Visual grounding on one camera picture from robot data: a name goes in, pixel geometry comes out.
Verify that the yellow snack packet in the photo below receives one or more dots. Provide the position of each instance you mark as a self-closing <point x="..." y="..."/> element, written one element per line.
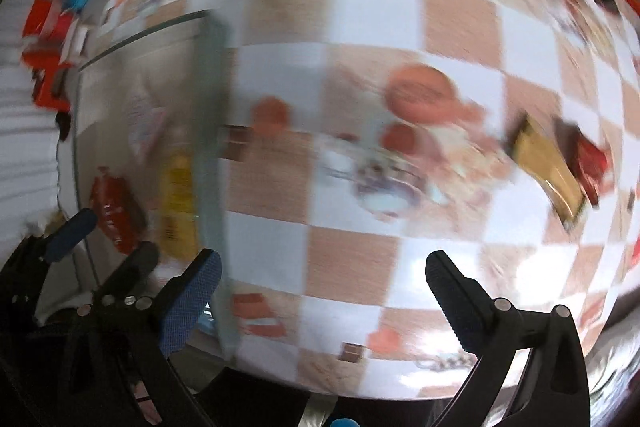
<point x="178" y="229"/>

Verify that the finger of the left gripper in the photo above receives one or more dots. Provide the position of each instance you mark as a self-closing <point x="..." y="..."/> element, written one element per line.
<point x="57" y="245"/>
<point x="130" y="274"/>

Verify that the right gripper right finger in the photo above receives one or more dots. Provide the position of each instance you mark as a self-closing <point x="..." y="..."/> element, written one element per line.
<point x="481" y="324"/>

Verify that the crumpled dark red wrapper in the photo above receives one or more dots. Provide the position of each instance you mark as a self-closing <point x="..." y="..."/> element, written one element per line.
<point x="591" y="165"/>

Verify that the gold long snack packet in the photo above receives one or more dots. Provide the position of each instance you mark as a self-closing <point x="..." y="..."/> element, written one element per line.
<point x="537" y="155"/>

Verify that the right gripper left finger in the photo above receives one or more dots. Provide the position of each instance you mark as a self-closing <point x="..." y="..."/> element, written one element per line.
<point x="176" y="308"/>

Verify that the red square snack packet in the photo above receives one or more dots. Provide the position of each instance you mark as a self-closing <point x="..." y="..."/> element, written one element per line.
<point x="120" y="217"/>

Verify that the pink cranberry crisp packet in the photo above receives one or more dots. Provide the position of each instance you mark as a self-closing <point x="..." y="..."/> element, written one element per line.
<point x="145" y="123"/>

